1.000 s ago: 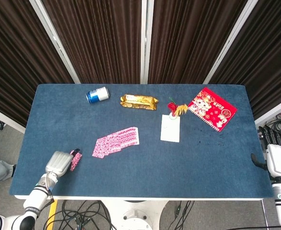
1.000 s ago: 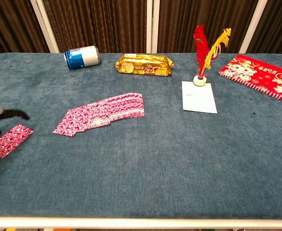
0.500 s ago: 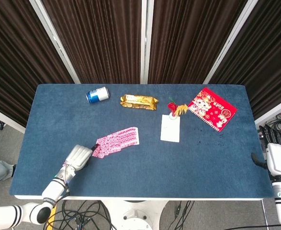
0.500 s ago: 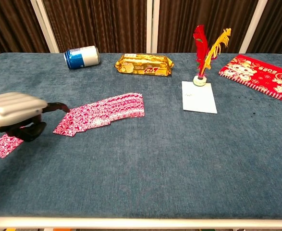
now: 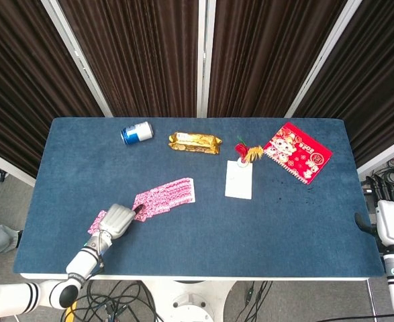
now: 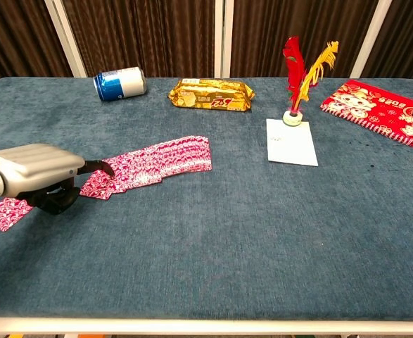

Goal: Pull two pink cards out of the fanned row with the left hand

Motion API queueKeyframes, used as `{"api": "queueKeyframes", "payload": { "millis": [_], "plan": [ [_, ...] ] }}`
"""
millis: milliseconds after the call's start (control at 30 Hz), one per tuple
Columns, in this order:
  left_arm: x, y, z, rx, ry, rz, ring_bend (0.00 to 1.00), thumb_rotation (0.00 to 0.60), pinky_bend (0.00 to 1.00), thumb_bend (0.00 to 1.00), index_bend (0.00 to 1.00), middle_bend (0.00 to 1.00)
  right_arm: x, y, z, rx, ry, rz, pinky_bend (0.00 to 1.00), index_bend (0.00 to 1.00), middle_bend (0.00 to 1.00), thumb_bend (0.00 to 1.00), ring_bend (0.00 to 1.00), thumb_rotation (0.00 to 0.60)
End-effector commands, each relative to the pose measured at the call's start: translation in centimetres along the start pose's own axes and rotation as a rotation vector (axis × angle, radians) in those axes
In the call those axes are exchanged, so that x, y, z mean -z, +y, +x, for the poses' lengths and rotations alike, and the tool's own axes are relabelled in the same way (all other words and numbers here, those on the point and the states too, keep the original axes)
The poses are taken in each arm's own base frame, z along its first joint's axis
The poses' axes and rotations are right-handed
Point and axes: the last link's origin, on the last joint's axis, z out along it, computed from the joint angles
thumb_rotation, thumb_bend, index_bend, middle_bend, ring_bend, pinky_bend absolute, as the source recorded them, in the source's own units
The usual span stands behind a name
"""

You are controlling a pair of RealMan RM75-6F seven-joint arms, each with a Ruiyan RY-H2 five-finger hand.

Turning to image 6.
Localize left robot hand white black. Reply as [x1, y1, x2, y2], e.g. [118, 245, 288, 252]
[0, 142, 116, 216]

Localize red patterned playing card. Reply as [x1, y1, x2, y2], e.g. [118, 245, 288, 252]
[0, 196, 34, 233]
[79, 169, 120, 202]

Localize spread of red playing cards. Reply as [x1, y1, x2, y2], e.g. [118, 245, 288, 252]
[102, 134, 213, 195]

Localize blue white drink can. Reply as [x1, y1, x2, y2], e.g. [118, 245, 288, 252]
[92, 66, 148, 103]

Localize dark brown pleated curtain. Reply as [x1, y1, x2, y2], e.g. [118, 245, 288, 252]
[62, 0, 217, 79]
[0, 0, 74, 93]
[229, 0, 379, 80]
[362, 0, 413, 80]

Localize blue fabric table cover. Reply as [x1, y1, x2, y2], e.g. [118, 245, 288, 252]
[0, 76, 413, 322]

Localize gold biscuit packet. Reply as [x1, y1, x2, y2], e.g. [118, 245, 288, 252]
[167, 77, 256, 114]

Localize white paper card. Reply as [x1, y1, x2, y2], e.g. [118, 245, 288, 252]
[265, 118, 319, 168]

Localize red yellow feather shuttlecock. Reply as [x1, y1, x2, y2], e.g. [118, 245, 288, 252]
[281, 35, 340, 127]

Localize red festive envelope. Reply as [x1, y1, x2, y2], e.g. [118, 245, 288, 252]
[319, 79, 413, 148]

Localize white partition frame post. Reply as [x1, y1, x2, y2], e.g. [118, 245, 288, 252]
[214, 0, 234, 79]
[43, 0, 89, 79]
[349, 0, 394, 80]

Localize white table frame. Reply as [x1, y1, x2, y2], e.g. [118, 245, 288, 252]
[0, 315, 413, 336]

